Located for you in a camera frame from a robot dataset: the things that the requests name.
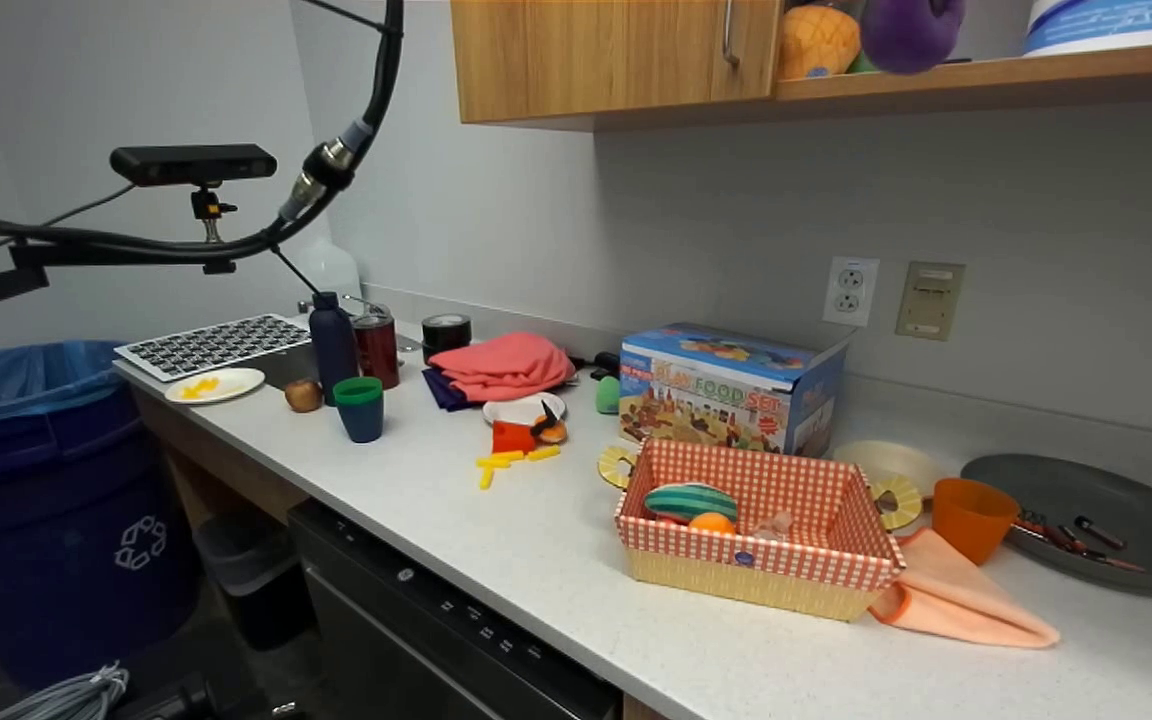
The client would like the striped watermelon plush toy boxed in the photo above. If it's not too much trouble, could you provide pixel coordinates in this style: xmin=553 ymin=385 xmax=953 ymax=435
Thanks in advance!
xmin=644 ymin=485 xmax=739 ymax=519

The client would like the red checkered toy basket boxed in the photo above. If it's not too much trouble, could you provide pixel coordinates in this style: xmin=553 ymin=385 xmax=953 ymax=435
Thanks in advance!
xmin=614 ymin=438 xmax=902 ymax=618

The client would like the wooden overhead cabinet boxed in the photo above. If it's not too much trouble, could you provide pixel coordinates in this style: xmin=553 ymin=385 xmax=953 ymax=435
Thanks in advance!
xmin=452 ymin=0 xmax=1152 ymax=127

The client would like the purple plush toy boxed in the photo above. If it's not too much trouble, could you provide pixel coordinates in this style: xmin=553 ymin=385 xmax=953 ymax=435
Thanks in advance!
xmin=861 ymin=0 xmax=965 ymax=70

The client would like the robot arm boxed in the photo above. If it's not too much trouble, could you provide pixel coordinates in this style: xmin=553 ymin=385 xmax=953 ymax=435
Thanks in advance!
xmin=12 ymin=0 xmax=402 ymax=269

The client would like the orange plush toy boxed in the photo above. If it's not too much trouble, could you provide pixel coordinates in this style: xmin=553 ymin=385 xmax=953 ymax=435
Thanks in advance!
xmin=689 ymin=512 xmax=734 ymax=535

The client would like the orange plush in cabinet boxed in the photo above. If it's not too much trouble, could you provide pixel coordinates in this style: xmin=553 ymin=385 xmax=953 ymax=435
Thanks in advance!
xmin=780 ymin=3 xmax=861 ymax=80

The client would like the pink folded cloth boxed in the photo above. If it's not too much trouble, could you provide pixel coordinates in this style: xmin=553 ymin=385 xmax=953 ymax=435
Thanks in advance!
xmin=422 ymin=330 xmax=576 ymax=405

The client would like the red toy fries holder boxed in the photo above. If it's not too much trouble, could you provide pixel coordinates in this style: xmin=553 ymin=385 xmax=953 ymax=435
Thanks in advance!
xmin=484 ymin=390 xmax=568 ymax=450

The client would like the blue toy food box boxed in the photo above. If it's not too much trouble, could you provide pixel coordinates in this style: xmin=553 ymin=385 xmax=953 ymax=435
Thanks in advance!
xmin=618 ymin=322 xmax=846 ymax=454

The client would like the dark red can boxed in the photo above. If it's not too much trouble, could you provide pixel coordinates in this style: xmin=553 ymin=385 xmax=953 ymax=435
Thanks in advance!
xmin=356 ymin=306 xmax=400 ymax=387

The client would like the blue cup green rim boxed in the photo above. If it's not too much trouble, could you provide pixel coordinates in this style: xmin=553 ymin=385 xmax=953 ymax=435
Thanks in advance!
xmin=333 ymin=374 xmax=384 ymax=443

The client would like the dark blue bottle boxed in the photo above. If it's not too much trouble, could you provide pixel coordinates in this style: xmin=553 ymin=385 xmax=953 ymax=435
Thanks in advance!
xmin=306 ymin=290 xmax=356 ymax=390

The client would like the black dishwasher front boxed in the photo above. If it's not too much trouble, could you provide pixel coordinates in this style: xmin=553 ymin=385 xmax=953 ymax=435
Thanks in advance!
xmin=286 ymin=498 xmax=618 ymax=720

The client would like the computer keyboard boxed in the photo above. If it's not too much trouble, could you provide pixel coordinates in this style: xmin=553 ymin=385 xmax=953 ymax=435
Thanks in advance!
xmin=117 ymin=312 xmax=306 ymax=385

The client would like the white plate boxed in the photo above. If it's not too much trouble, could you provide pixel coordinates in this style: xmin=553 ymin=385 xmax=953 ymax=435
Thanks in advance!
xmin=163 ymin=369 xmax=264 ymax=409

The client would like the orange plastic cup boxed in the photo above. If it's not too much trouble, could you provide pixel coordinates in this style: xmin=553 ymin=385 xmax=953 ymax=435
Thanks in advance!
xmin=933 ymin=481 xmax=1018 ymax=564

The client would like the grey round pan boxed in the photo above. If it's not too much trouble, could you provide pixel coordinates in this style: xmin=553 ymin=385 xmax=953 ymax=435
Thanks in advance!
xmin=965 ymin=450 xmax=1152 ymax=596

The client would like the blue recycling bin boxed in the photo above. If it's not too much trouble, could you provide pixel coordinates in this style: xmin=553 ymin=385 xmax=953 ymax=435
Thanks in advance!
xmin=0 ymin=339 xmax=201 ymax=683

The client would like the white wall outlet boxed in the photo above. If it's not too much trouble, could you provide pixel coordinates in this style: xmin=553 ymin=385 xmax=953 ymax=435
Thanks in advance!
xmin=824 ymin=254 xmax=881 ymax=329

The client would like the beige wall switch plate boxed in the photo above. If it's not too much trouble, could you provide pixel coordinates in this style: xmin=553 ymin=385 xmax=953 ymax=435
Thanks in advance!
xmin=897 ymin=261 xmax=965 ymax=339

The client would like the black stereo camera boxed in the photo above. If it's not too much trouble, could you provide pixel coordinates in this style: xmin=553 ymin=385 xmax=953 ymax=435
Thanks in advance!
xmin=107 ymin=142 xmax=276 ymax=187

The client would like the black camera tripod arm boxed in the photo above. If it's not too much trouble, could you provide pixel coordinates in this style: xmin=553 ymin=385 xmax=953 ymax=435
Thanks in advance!
xmin=0 ymin=217 xmax=294 ymax=299

